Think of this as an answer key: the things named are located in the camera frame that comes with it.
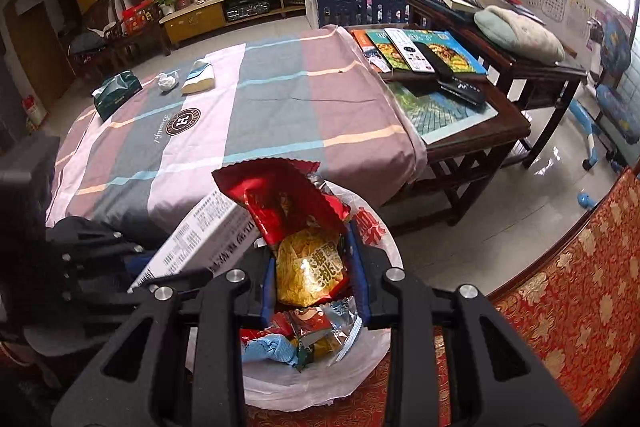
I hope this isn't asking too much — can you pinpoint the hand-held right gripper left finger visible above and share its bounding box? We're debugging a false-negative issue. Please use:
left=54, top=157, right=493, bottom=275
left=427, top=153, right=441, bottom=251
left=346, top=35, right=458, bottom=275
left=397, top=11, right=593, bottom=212
left=65, top=252, right=278, bottom=427

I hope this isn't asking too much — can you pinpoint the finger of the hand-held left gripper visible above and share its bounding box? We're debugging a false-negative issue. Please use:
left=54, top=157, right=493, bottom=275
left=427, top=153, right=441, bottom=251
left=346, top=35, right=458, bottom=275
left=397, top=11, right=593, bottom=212
left=59, top=274, right=151, bottom=314
left=47, top=217, right=151, bottom=261

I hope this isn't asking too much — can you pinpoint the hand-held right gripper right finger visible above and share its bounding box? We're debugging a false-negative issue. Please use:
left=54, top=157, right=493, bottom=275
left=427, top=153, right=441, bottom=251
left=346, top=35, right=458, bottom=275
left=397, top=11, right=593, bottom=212
left=347, top=223, right=581, bottom=427

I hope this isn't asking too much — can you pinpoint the white cardboard box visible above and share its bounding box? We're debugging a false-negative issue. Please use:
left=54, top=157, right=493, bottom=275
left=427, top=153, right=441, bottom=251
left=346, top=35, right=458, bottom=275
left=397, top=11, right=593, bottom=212
left=127, top=189, right=266, bottom=294

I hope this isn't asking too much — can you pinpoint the red snack packet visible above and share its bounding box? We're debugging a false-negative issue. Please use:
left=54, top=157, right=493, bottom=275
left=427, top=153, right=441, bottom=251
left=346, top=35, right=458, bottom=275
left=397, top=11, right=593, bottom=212
left=212, top=159, right=351, bottom=249

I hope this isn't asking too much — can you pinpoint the white plastic trash bag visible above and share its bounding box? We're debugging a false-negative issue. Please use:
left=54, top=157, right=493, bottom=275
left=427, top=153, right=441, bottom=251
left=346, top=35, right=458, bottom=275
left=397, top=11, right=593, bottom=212
left=187, top=179, right=406, bottom=413

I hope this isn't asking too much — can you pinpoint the silver blue snack packet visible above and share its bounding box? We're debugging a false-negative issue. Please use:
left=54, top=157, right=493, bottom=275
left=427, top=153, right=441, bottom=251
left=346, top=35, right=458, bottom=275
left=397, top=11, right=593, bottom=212
left=320, top=297, right=363, bottom=360

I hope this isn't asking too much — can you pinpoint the small red snack wrapper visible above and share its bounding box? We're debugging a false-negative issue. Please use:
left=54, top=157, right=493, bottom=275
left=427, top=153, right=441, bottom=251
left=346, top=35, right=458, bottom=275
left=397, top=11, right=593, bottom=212
left=287, top=304, right=331, bottom=338

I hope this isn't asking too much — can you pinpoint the yellow snack packet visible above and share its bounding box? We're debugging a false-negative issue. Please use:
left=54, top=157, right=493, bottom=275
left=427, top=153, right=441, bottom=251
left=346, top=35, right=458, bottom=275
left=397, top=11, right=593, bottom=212
left=275, top=227, right=348, bottom=308

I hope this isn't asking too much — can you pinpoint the red white container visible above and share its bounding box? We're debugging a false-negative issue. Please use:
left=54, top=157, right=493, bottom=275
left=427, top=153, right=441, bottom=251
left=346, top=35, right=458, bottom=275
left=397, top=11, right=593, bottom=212
left=22, top=96, right=48, bottom=130

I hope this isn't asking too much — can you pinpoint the green tissue box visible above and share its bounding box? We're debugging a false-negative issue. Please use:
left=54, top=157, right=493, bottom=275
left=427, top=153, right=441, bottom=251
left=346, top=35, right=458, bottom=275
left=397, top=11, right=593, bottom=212
left=91, top=71, right=145, bottom=122

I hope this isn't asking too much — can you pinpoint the wooden door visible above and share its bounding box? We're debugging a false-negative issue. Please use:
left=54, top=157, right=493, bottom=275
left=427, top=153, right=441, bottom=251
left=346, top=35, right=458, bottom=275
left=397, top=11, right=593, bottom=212
left=0, top=2, right=76, bottom=108

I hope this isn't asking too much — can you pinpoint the dark bag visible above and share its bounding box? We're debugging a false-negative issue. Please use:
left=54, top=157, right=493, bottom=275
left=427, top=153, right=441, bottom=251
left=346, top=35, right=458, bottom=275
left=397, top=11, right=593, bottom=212
left=67, top=29, right=108, bottom=58

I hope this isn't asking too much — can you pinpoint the cream paper packet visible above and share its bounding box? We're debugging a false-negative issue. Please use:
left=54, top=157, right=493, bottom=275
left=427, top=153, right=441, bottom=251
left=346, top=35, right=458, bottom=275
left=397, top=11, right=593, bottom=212
left=181, top=61, right=217, bottom=95

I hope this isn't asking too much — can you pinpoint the low dark wooden table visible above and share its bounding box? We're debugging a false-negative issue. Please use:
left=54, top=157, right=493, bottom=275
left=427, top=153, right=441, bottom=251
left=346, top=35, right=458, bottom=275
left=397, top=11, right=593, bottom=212
left=380, top=72, right=531, bottom=228

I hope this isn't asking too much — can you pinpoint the striped tablecloth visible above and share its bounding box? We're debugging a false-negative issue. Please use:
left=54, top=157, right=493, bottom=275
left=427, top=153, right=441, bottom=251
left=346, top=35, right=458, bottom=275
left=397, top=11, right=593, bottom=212
left=45, top=24, right=428, bottom=238

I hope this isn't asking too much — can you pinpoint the red gold patterned seat cushion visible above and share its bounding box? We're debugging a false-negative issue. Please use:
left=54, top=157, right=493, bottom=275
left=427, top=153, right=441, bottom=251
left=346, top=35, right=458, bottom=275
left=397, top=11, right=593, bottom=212
left=245, top=167, right=640, bottom=427

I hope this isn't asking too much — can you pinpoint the wide black remote control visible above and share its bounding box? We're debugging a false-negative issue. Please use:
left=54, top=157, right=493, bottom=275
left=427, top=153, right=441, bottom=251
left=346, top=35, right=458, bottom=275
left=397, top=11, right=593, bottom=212
left=437, top=74, right=487, bottom=105

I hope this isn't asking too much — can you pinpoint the red gift box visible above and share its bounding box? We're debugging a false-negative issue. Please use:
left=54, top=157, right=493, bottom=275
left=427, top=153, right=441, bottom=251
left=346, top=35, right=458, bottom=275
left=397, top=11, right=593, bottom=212
left=122, top=0, right=160, bottom=32

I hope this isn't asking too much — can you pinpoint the yellow wooden television cabinet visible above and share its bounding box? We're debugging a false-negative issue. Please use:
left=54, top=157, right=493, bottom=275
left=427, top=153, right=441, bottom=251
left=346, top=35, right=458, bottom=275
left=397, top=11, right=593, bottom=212
left=160, top=0, right=308, bottom=50

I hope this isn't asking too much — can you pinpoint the green picture book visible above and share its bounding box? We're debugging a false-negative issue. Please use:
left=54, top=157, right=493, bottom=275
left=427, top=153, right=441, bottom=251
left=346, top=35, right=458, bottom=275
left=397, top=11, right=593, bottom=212
left=365, top=29, right=411, bottom=70

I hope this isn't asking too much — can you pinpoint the orange picture book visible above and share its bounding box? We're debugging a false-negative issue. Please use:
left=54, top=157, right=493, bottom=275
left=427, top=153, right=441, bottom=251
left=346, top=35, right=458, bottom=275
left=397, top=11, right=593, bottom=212
left=350, top=29, right=382, bottom=58

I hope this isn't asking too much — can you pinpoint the blue picture book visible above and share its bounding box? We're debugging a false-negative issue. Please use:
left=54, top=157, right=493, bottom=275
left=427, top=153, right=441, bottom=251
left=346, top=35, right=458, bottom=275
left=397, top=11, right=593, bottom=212
left=400, top=29, right=488, bottom=78

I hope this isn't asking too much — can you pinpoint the black audio receiver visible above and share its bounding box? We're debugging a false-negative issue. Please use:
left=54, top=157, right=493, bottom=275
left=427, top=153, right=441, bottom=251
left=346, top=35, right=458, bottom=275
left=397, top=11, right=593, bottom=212
left=222, top=0, right=273, bottom=22

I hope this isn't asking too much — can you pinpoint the tall dark wooden table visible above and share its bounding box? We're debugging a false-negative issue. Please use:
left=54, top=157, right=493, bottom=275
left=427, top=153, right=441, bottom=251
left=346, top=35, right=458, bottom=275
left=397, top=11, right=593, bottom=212
left=405, top=0, right=588, bottom=170

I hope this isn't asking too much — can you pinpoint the grey green cushion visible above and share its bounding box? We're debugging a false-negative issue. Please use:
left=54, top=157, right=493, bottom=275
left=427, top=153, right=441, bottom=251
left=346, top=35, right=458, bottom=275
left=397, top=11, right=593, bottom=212
left=474, top=5, right=566, bottom=62

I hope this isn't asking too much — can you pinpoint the blue child chair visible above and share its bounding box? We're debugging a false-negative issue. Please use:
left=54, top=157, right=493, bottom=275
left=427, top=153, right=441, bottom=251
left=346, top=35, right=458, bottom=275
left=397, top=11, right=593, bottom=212
left=567, top=9, right=640, bottom=170

